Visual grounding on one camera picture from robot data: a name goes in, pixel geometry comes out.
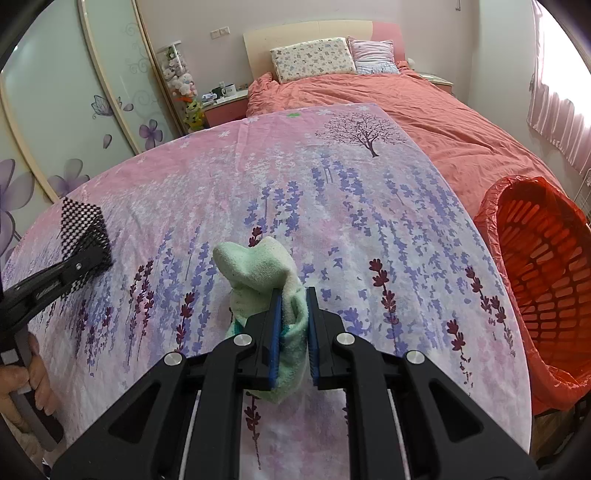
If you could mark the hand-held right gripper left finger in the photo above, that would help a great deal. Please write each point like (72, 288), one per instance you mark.
(276, 337)

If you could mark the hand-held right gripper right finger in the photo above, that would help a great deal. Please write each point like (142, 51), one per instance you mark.
(314, 350)

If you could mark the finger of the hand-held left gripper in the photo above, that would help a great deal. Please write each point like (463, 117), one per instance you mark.
(94, 263)

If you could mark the black white checkered cloth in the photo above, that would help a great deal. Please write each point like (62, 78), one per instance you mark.
(81, 221)

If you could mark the light green sock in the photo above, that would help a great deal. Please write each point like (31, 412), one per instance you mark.
(258, 267)

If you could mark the orange plastic waste basket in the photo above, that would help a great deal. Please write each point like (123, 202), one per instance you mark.
(549, 392)
(549, 277)

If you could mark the person's left hand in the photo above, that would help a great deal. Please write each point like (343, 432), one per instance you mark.
(42, 374)

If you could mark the pink lavender printed tablecloth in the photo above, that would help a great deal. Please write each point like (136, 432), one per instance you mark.
(323, 207)

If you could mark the wardrobe with flower sliding doors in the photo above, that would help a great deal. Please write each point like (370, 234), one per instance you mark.
(69, 115)

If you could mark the yellow plush toy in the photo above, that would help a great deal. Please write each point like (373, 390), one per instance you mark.
(195, 115)

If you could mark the pink white nightstand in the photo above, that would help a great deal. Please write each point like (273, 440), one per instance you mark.
(436, 83)
(226, 110)

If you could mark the clear plush toy display case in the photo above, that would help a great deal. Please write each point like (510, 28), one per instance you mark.
(175, 69)

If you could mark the white mug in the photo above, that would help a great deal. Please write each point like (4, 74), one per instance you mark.
(231, 87)

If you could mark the bed with coral duvet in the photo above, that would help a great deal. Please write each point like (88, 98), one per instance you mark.
(438, 120)

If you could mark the white floral pillow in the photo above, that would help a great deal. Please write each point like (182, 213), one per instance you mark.
(311, 60)

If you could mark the pink striped pillow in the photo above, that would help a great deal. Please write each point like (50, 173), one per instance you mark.
(374, 55)

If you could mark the beige pink headboard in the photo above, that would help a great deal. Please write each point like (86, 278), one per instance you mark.
(295, 32)

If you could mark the pink curtain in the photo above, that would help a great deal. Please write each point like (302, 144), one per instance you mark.
(563, 92)

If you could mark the white wall socket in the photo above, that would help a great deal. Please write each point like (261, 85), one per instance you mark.
(219, 33)

